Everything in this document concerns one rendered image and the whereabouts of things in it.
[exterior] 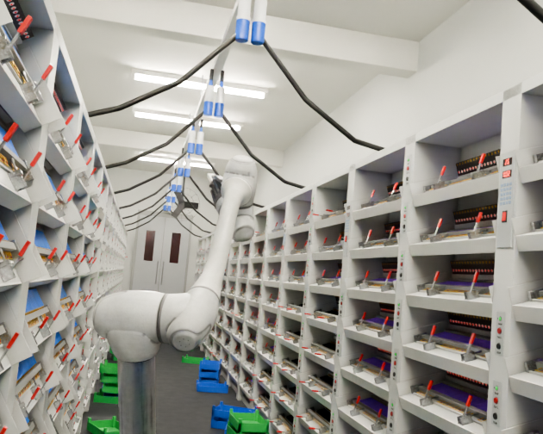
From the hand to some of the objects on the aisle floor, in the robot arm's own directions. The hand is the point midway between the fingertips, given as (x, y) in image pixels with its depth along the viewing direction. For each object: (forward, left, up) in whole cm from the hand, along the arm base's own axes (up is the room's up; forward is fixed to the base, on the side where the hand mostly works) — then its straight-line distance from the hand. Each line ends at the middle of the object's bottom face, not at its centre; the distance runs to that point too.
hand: (212, 178), depth 240 cm
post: (+55, -99, -152) cm, 190 cm away
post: (+80, -34, -150) cm, 174 cm away
